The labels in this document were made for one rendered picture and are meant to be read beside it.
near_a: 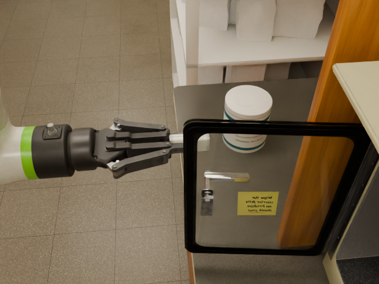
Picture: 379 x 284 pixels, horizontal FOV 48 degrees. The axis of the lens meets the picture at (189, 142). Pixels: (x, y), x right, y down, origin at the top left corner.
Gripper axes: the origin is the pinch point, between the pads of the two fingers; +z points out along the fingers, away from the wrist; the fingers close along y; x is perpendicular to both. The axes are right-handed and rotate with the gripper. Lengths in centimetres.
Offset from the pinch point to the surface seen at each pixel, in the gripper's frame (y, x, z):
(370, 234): -9.9, 19.9, 35.6
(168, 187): 94, 131, -2
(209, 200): -5.7, 10.1, 3.2
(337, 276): -12.7, 31.1, 30.6
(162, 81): 188, 130, -1
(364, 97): -14.0, -20.1, 20.4
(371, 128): -19.3, -20.0, 19.3
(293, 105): 49, 37, 39
